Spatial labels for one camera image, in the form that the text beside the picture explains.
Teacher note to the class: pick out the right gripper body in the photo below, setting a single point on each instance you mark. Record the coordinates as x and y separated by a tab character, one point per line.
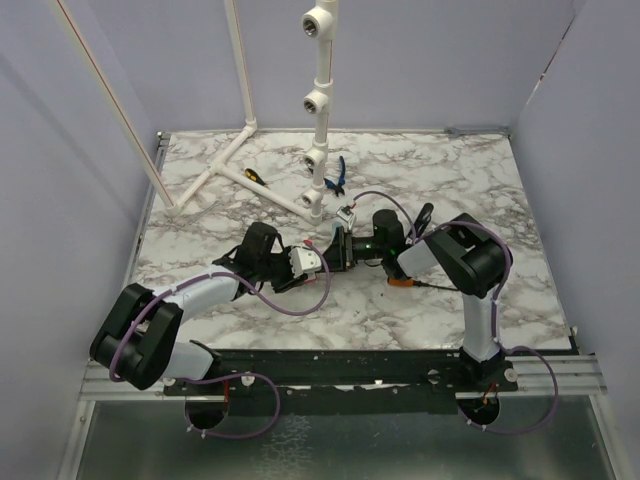
352	250

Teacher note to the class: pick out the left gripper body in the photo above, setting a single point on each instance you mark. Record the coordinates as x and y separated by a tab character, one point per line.
281	273

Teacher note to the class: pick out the black stapler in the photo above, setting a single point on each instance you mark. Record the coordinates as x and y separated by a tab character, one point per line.
422	220

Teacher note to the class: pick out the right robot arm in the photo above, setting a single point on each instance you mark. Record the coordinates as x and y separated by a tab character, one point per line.
475	261

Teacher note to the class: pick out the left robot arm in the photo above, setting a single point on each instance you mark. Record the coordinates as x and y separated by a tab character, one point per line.
137	341

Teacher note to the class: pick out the yellow black screwdriver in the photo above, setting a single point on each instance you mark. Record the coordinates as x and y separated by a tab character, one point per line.
255	177

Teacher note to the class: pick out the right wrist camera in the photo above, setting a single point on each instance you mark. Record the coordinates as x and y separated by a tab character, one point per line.
347	215

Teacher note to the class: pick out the orange handled screwdriver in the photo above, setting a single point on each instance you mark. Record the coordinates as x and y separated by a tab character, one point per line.
412	283

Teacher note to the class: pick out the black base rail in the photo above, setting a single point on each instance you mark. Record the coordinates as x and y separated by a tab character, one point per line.
309	382

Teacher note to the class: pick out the white pvc pipe frame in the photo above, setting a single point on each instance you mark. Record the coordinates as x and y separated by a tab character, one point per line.
198	91

